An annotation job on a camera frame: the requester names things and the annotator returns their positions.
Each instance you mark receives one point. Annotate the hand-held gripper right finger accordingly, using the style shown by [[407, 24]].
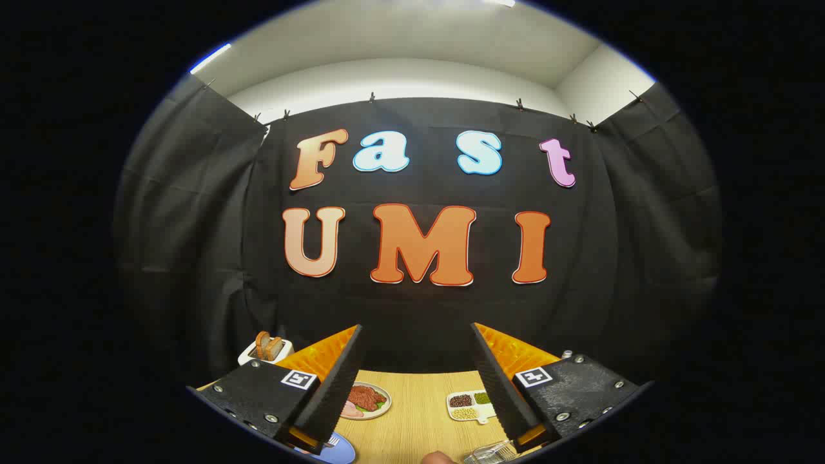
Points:
[[499, 386]]

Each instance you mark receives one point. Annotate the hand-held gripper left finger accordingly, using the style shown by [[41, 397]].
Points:
[[335, 386]]

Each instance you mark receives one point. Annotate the pile of green beans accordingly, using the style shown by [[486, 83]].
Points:
[[482, 398]]

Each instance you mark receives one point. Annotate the pale pink ham slice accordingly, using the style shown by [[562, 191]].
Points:
[[351, 410]]

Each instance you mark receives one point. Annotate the brown meat steak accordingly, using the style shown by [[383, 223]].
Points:
[[366, 397]]

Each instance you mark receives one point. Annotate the pile of dark beans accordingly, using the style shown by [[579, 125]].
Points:
[[460, 401]]

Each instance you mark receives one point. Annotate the pile of yellow soybeans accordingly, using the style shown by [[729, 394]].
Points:
[[464, 413]]

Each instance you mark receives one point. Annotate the white divided dish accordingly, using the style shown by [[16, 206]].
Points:
[[465, 417]]

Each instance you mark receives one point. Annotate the white oval plate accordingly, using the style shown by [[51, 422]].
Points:
[[384, 405]]

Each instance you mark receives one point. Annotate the blue round plate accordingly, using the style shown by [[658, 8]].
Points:
[[341, 454]]

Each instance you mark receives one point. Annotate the brown bread slice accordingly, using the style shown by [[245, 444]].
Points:
[[275, 348], [261, 345]]

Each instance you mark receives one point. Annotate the white toaster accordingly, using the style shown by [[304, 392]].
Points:
[[248, 354]]

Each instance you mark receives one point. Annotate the row of small cloth clips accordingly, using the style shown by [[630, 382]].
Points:
[[372, 97]]

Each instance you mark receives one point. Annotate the ceiling light strip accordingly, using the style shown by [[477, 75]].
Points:
[[209, 58]]

